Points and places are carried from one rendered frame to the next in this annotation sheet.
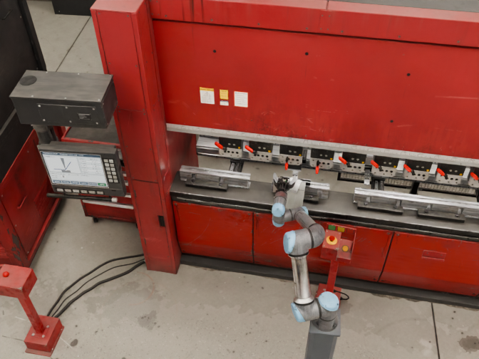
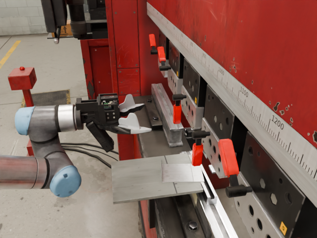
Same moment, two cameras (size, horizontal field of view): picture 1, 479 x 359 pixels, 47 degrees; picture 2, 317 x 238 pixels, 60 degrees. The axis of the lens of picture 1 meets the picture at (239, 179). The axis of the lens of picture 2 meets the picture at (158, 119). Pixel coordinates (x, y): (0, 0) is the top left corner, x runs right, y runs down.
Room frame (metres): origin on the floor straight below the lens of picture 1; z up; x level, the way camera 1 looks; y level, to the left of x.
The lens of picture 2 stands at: (2.29, -0.95, 1.58)
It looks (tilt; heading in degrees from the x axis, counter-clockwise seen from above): 30 degrees down; 68
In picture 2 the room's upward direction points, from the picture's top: straight up
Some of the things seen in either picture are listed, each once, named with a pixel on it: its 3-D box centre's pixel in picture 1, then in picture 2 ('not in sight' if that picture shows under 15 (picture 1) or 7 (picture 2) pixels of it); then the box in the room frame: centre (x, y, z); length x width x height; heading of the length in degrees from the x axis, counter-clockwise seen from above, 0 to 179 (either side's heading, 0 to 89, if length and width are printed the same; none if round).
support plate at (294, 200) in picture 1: (290, 194); (154, 175); (2.52, -0.34, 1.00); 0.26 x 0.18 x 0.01; 169
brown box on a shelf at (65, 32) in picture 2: not in sight; (62, 27); (2.43, 1.83, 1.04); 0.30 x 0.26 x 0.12; 82
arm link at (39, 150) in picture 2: (281, 216); (49, 153); (2.23, -0.25, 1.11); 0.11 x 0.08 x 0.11; 103
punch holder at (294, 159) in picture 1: (291, 151); (202, 93); (2.67, -0.34, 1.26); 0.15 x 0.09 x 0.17; 79
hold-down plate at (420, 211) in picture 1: (440, 215); not in sight; (2.41, -1.34, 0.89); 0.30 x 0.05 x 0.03; 79
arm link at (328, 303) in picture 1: (326, 305); not in sight; (1.71, -0.49, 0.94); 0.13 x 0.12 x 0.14; 103
